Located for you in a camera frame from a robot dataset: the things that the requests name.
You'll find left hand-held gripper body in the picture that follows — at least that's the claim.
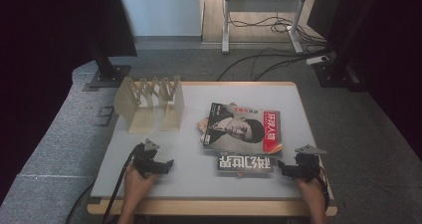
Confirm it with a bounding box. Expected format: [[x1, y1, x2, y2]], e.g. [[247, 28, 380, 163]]
[[132, 137, 161, 179]]

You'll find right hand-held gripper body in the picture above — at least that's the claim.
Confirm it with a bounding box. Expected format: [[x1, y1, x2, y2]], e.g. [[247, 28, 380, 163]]
[[293, 143, 327, 182]]

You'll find dark blue cover magazine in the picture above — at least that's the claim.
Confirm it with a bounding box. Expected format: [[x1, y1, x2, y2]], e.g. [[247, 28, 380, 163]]
[[216, 154, 275, 179]]

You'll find beige expandable book rack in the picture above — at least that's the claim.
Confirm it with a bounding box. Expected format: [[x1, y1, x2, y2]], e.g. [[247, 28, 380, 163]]
[[113, 75, 186, 134]]

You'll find portrait cover magazine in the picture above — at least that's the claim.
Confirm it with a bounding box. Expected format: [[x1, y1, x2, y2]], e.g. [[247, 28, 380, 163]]
[[202, 102, 284, 156]]

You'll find person's right hand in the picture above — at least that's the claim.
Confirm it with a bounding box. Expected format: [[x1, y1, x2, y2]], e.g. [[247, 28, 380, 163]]
[[296, 175, 327, 204]]

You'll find person's left hand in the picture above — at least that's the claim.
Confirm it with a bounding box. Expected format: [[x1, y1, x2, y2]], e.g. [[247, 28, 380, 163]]
[[122, 161, 159, 202]]

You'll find white power strip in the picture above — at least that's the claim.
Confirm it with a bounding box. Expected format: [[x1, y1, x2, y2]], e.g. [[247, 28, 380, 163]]
[[306, 55, 330, 67]]

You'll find dark curtain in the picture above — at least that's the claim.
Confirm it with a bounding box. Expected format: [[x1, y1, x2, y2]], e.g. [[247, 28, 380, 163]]
[[307, 0, 422, 158]]

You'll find thick black gripper cable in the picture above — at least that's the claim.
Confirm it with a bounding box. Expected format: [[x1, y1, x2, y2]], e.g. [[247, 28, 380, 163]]
[[65, 143, 145, 224]]

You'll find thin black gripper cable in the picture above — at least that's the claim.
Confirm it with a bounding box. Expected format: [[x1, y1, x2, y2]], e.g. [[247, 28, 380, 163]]
[[313, 157, 331, 216]]

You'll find black stand with base plate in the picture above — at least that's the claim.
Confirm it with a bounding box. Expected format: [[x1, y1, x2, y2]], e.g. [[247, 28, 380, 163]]
[[82, 34, 132, 93], [312, 0, 386, 93]]

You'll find long black floor cable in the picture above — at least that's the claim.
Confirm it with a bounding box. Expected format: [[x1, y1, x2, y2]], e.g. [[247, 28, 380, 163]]
[[252, 49, 332, 83], [216, 47, 332, 83]]

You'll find black floor cable bundle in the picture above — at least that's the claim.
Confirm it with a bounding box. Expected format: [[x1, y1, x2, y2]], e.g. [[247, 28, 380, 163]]
[[228, 0, 329, 48]]

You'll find white metal desk frame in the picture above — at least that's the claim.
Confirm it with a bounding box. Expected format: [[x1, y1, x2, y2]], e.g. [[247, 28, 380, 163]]
[[221, 0, 311, 55]]

